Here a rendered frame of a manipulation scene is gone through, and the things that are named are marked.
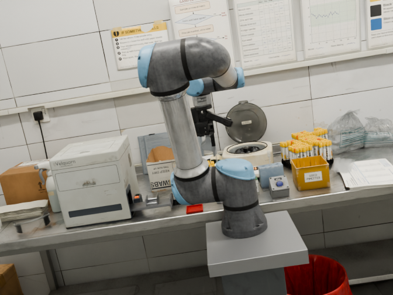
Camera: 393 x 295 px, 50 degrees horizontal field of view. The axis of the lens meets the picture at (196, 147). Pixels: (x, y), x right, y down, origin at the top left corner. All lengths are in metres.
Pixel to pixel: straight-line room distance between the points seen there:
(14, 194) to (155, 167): 0.72
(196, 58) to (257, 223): 0.56
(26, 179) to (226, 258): 1.23
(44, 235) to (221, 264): 0.86
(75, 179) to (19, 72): 0.87
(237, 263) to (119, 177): 0.67
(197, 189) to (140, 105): 1.04
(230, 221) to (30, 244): 0.88
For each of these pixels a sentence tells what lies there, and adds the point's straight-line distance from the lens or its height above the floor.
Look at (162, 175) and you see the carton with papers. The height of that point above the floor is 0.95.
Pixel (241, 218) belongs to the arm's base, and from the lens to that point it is 1.34.
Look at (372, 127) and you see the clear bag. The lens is 2.30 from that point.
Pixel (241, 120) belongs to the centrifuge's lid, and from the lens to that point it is 2.24.
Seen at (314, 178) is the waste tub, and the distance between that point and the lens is 1.77.
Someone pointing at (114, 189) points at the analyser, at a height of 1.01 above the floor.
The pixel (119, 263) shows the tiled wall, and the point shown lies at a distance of 2.61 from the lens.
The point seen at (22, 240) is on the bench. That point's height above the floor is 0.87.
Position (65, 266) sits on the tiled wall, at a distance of 2.69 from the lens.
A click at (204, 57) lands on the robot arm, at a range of 1.13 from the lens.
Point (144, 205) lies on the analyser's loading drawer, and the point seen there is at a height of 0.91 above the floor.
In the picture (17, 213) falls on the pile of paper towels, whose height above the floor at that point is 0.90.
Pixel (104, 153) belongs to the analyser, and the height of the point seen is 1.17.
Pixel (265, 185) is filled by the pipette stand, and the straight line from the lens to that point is 1.82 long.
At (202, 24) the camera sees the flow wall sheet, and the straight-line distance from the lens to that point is 2.21.
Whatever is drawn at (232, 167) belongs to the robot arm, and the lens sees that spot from 1.30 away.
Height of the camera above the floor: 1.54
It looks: 14 degrees down
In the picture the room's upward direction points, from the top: 9 degrees counter-clockwise
